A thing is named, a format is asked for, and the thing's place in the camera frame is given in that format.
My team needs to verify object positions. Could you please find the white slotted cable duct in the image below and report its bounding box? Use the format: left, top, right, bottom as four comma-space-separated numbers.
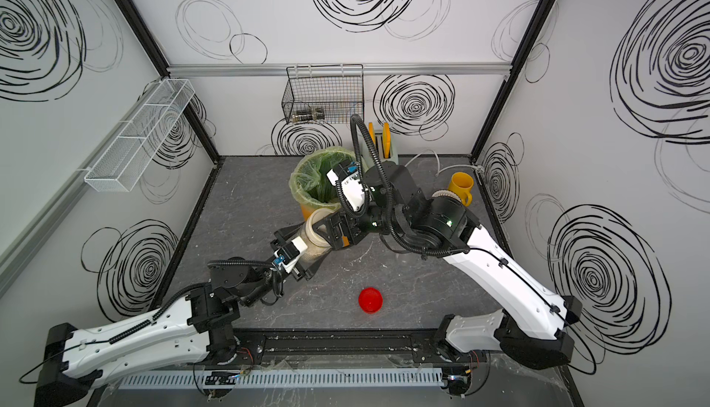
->
118, 368, 444, 390

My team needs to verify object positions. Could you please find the left yellow toast slice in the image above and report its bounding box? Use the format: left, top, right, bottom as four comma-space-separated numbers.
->
368, 122, 376, 145

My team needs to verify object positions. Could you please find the white toaster power cord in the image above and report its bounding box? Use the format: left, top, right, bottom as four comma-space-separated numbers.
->
396, 149, 481, 178

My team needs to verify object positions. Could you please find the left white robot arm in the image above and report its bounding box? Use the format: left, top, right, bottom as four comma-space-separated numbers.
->
33, 224, 331, 406

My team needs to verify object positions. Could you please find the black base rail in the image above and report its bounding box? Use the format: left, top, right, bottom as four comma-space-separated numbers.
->
191, 329, 498, 366

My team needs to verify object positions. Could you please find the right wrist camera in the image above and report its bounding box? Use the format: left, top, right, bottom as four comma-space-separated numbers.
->
327, 160, 366, 213

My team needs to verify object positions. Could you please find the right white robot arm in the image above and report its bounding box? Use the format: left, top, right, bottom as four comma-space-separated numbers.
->
312, 115, 582, 370

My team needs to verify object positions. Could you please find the green plastic bin liner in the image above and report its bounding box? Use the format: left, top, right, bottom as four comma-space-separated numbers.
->
288, 146, 355, 211

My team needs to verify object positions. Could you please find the yellow toast slice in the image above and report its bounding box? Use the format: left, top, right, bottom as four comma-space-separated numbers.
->
368, 122, 376, 145
382, 122, 392, 159

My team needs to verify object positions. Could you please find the yellow mug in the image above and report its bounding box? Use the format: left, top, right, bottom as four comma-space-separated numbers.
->
447, 172, 475, 207

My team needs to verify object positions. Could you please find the cream lid oatmeal jar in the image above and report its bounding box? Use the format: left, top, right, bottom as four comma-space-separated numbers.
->
286, 208, 332, 275

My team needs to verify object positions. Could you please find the cream jar lid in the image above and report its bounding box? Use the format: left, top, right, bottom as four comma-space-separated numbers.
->
304, 208, 334, 248

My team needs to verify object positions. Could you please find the white wire wall shelf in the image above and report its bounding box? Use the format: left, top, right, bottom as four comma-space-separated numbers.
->
84, 79, 196, 193

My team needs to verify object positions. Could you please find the yellow trash bin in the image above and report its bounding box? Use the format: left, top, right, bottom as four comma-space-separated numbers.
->
300, 206, 344, 249

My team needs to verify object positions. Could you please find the right yellow toast slice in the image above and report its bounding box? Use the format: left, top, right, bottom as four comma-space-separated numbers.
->
382, 122, 392, 159

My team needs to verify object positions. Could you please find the dark item in basket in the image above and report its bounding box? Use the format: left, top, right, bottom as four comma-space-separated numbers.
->
291, 106, 325, 123

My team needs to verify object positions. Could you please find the white round sink strainer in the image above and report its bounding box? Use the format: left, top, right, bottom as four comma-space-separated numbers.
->
432, 190, 460, 201

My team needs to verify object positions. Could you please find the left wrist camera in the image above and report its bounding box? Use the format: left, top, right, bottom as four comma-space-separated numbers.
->
273, 236, 308, 274

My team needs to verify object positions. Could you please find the black wire wall basket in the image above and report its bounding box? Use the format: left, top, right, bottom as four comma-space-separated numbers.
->
281, 64, 365, 124

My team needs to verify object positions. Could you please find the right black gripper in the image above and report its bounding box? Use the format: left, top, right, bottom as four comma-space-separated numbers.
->
311, 194, 409, 246

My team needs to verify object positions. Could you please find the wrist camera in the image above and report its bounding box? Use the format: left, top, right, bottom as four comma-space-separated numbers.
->
327, 160, 366, 213
273, 236, 308, 274

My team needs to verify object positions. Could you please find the red jar lid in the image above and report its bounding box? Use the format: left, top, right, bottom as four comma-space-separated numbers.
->
358, 287, 384, 314

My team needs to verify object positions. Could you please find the mint green toaster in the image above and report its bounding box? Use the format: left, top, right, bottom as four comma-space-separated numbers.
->
359, 131, 400, 170

